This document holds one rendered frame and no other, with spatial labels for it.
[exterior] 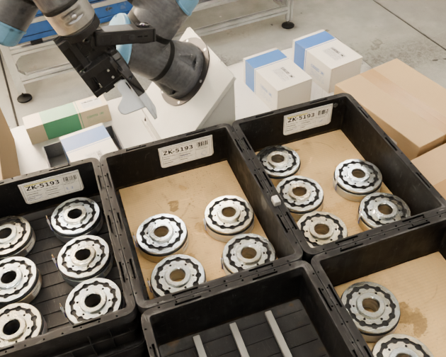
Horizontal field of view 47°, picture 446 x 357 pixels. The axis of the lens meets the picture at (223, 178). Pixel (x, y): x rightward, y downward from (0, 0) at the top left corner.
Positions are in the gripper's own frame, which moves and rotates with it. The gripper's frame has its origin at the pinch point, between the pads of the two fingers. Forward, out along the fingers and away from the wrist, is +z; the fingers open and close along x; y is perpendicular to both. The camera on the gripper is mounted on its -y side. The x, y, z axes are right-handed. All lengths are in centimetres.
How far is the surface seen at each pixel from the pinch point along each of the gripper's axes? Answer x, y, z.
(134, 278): 25.4, 20.9, 11.7
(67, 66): -186, 10, 65
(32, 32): -185, 13, 39
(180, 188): 1.2, 4.5, 22.5
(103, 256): 12.8, 24.9, 14.4
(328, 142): 5.9, -30.7, 35.2
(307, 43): -39, -56, 41
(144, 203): 1.2, 13.0, 19.6
